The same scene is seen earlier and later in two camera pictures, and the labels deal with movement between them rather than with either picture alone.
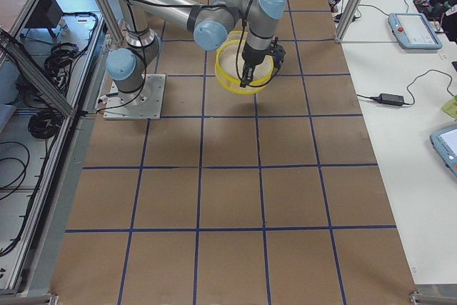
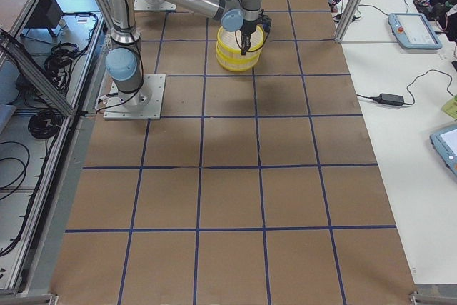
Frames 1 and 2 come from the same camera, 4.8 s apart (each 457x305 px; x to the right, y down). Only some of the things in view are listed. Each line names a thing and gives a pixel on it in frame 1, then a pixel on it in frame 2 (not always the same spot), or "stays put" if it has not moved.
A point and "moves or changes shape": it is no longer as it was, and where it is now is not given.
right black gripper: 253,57 → 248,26
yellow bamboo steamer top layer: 229,66 moves or changes shape
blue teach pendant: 413,31 stays put
